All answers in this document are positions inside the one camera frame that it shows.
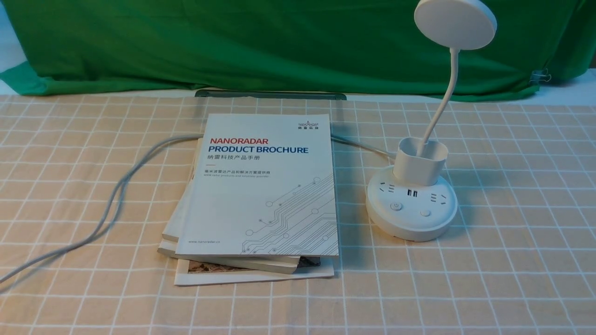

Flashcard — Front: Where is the white desk lamp with sockets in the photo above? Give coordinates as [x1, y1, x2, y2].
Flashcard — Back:
[366, 0, 497, 242]

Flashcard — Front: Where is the white Nanoradar product brochure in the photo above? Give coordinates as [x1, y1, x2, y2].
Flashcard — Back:
[176, 113, 340, 257]

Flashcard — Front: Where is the dark flat bar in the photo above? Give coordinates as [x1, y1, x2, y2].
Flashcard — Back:
[194, 89, 347, 101]

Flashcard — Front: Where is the middle white book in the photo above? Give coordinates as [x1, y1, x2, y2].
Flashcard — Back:
[158, 138, 300, 274]

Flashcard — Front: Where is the bottom white magazine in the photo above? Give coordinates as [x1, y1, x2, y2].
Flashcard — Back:
[173, 257, 335, 287]

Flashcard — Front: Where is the beige checkered tablecloth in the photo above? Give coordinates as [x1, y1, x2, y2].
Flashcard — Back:
[0, 95, 596, 335]

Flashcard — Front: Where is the metal binder clip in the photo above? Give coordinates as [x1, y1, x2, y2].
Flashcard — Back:
[528, 68, 552, 85]

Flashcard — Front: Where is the green backdrop cloth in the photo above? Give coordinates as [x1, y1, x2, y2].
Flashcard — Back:
[1, 0, 595, 101]

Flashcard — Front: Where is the grey lamp power cable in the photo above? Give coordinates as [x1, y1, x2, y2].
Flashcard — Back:
[0, 133, 396, 285]

